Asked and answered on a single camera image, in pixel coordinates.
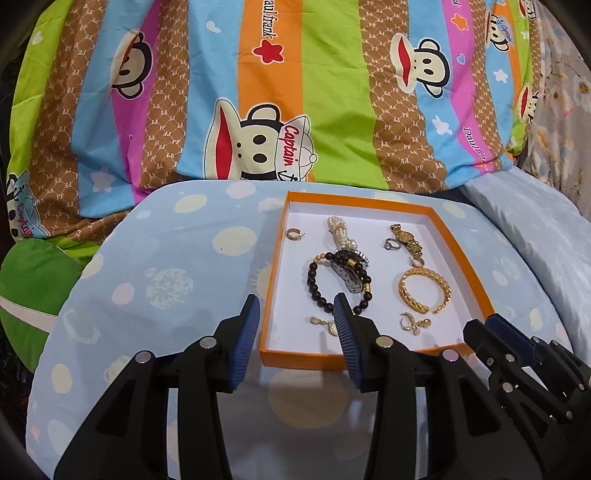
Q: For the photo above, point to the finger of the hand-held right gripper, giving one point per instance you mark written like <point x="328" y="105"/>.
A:
<point x="508" y="330"/>
<point x="485" y="346"/>

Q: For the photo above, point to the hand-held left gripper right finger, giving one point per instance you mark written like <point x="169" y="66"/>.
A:
<point x="348" y="344"/>

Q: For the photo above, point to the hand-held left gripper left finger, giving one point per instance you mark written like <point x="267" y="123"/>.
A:
<point x="242" y="344"/>

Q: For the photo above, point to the gold ornate earring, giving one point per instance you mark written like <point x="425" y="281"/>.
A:
<point x="331" y="328"/>

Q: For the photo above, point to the orange cardboard box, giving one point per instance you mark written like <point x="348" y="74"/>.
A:
<point x="295" y="341"/>

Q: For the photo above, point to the gold dangling earring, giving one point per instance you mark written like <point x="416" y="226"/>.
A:
<point x="408" y="319"/>

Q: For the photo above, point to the silver wristwatch green dial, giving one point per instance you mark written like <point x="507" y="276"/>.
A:
<point x="349" y="277"/>

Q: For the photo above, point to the gold hoop earring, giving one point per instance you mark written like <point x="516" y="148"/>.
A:
<point x="289" y="235"/>

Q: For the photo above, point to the pale blue quilt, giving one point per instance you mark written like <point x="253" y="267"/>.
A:
<point x="531" y="230"/>

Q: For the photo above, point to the small gold wristwatch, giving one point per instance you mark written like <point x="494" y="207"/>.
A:
<point x="406" y="239"/>

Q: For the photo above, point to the grey floral bedsheet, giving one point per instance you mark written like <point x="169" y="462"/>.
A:
<point x="563" y="129"/>

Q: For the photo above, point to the green pillow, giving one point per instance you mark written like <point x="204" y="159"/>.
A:
<point x="37" y="286"/>

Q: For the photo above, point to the striped cartoon monkey blanket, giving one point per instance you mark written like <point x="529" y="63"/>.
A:
<point x="332" y="92"/>

